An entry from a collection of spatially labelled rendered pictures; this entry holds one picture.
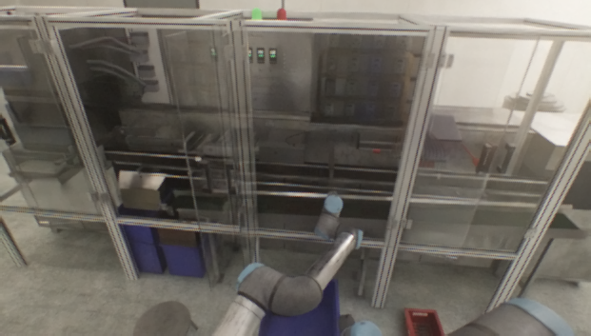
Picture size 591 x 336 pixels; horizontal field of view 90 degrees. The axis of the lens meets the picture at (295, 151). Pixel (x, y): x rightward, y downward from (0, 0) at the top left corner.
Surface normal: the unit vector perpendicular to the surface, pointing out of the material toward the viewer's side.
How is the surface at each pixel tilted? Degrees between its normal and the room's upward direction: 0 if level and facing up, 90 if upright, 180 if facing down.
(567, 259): 90
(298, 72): 90
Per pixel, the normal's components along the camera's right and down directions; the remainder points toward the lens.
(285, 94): -0.11, 0.47
